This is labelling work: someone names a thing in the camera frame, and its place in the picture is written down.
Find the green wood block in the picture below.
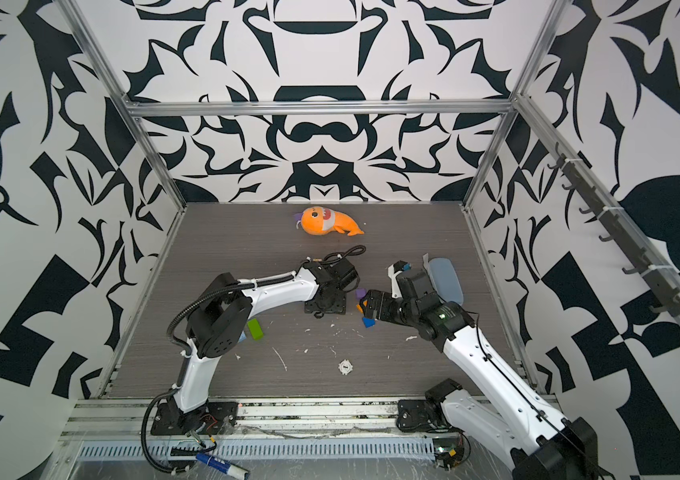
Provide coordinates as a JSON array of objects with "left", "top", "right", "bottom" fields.
[{"left": 247, "top": 318, "right": 264, "bottom": 341}]

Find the grey blue pouch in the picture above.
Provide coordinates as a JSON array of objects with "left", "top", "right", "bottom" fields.
[{"left": 423, "top": 254, "right": 465, "bottom": 306}]

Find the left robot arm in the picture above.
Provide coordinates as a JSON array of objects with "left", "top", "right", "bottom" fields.
[{"left": 167, "top": 255, "right": 360, "bottom": 414}]

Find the small green circuit board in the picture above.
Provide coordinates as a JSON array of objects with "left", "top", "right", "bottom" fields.
[{"left": 433, "top": 435, "right": 466, "bottom": 470}]

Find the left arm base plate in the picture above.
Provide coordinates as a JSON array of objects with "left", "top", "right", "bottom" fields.
[{"left": 150, "top": 398, "right": 239, "bottom": 436}]

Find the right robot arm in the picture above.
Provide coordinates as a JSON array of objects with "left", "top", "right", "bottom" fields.
[{"left": 359, "top": 261, "right": 602, "bottom": 479}]

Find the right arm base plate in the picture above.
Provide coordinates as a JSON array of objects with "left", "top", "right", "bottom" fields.
[{"left": 396, "top": 399, "right": 449, "bottom": 433}]

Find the white gear shaped piece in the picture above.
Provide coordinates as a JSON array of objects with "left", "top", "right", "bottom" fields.
[{"left": 338, "top": 359, "right": 354, "bottom": 376}]

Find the orange plush fish toy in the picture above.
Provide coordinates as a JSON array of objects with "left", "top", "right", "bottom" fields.
[{"left": 294, "top": 206, "right": 364, "bottom": 236}]

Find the blue white marker pen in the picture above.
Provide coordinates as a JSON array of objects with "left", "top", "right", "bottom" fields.
[{"left": 195, "top": 453, "right": 250, "bottom": 480}]

